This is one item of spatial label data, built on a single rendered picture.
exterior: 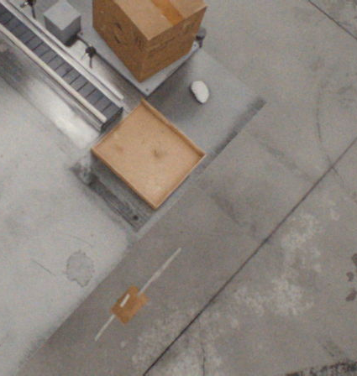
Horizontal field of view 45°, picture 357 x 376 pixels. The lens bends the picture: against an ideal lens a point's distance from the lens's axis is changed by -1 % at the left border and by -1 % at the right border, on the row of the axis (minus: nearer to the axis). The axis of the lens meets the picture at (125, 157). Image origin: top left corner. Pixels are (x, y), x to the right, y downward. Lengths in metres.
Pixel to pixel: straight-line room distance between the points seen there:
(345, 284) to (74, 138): 1.67
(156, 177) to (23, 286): 0.55
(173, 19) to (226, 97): 0.40
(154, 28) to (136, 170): 0.47
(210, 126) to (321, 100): 1.37
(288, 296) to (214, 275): 0.39
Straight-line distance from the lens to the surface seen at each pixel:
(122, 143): 1.50
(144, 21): 1.40
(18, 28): 1.68
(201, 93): 1.60
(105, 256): 1.40
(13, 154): 1.51
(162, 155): 1.50
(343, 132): 2.82
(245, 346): 2.35
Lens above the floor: 2.22
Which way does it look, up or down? 70 degrees down
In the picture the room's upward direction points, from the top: 12 degrees clockwise
